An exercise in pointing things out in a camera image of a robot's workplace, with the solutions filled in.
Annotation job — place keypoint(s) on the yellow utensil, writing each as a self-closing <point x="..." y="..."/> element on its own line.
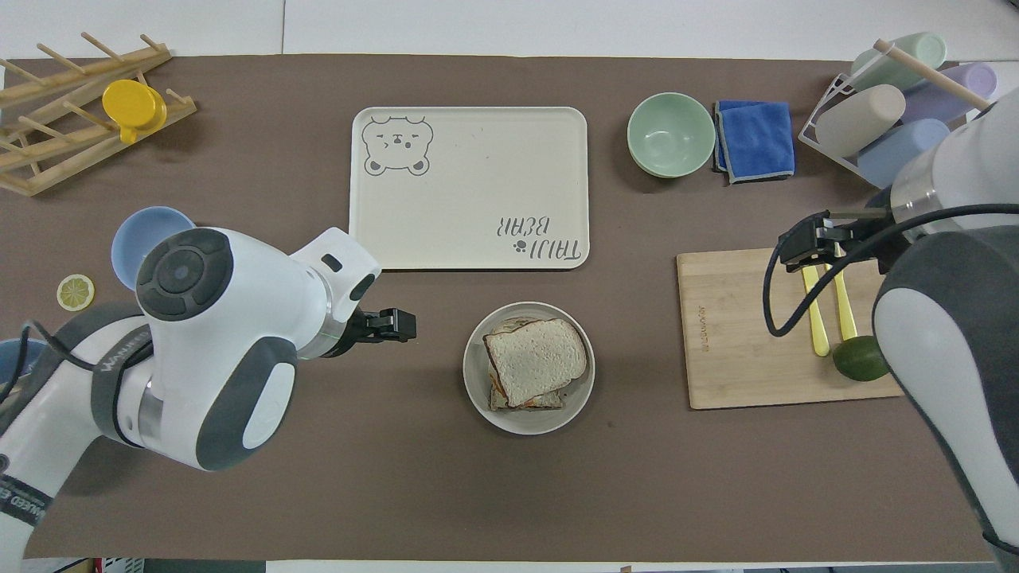
<point x="816" y="318"/>
<point x="845" y="306"/>

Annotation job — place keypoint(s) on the beige cup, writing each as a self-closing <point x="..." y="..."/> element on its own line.
<point x="860" y="119"/>

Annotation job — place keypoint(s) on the yellow plastic cup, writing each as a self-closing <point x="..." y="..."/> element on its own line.
<point x="127" y="103"/>

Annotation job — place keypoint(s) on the wooden dish rack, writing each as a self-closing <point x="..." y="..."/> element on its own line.
<point x="48" y="151"/>

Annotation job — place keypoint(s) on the purple cup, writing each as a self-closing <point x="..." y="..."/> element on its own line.
<point x="955" y="87"/>

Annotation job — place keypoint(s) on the wooden cutting board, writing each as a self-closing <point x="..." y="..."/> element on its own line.
<point x="732" y="334"/>

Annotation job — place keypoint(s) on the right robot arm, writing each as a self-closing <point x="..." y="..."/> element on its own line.
<point x="947" y="342"/>

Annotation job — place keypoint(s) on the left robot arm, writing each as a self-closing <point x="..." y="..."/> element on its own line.
<point x="207" y="350"/>

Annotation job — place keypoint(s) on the green bowl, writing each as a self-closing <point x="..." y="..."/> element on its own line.
<point x="670" y="135"/>

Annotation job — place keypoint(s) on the green cup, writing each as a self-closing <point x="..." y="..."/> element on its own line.
<point x="896" y="64"/>

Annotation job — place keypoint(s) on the light blue cup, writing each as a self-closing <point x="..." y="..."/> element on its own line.
<point x="899" y="151"/>

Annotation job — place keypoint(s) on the beige round plate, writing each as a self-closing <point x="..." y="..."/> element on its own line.
<point x="529" y="422"/>

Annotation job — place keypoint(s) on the lemon slice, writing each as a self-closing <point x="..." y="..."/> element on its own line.
<point x="76" y="292"/>

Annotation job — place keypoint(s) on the bread sandwich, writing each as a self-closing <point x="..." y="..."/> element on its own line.
<point x="537" y="358"/>

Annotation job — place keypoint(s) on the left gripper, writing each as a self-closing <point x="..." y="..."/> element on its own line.
<point x="352" y="330"/>

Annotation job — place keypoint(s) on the cream tray with bear print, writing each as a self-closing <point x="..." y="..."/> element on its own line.
<point x="478" y="183"/>

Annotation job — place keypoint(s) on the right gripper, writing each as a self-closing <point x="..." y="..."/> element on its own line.
<point x="872" y="239"/>

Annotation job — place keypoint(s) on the sandwich base with filling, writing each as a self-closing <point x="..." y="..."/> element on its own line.
<point x="509" y="400"/>

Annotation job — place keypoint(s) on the wooden rod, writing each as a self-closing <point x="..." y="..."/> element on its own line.
<point x="931" y="73"/>

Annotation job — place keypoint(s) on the blue cloth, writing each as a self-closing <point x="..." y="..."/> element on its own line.
<point x="756" y="139"/>

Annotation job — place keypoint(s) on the green avocado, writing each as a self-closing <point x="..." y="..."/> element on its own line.
<point x="860" y="360"/>

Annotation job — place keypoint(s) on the blue bowl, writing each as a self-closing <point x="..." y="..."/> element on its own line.
<point x="16" y="358"/>
<point x="135" y="239"/>

